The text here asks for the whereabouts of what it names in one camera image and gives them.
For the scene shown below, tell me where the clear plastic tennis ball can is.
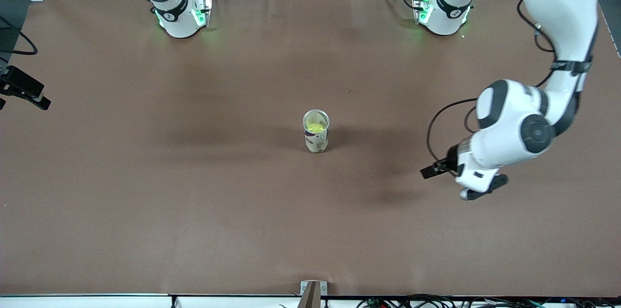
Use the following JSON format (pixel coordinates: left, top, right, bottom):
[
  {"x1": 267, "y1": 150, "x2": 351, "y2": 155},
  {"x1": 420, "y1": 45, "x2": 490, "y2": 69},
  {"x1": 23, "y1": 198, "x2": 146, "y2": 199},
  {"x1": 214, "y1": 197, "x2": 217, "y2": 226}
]
[{"x1": 303, "y1": 109, "x2": 330, "y2": 153}]

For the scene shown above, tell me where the large table cover sheet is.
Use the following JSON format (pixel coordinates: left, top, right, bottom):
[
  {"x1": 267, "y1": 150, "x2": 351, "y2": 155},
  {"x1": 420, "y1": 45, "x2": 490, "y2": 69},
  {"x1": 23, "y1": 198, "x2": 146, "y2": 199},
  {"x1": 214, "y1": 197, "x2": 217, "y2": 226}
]
[{"x1": 0, "y1": 0, "x2": 621, "y2": 298}]

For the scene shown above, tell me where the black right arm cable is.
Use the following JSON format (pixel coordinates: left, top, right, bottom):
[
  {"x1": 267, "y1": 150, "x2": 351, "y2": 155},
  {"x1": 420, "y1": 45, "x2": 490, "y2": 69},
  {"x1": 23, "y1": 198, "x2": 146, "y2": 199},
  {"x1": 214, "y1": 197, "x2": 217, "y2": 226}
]
[{"x1": 0, "y1": 15, "x2": 39, "y2": 55}]

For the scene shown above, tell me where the tangled black cable bundle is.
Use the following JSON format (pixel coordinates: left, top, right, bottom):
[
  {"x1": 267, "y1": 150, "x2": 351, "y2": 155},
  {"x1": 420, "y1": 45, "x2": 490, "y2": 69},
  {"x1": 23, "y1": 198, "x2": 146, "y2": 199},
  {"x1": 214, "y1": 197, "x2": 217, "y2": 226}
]
[{"x1": 357, "y1": 293, "x2": 621, "y2": 308}]

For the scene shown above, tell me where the metal table edge bracket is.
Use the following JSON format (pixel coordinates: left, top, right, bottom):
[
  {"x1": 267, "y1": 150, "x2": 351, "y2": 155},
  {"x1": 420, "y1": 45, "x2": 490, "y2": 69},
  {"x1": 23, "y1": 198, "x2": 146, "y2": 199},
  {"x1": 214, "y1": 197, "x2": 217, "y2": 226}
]
[{"x1": 300, "y1": 280, "x2": 328, "y2": 308}]

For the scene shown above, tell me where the white table edge rail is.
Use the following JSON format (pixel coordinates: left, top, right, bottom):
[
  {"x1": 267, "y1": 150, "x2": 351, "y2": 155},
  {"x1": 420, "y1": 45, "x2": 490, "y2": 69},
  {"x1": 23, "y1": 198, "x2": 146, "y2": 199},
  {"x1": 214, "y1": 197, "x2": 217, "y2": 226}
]
[{"x1": 0, "y1": 294, "x2": 621, "y2": 308}]

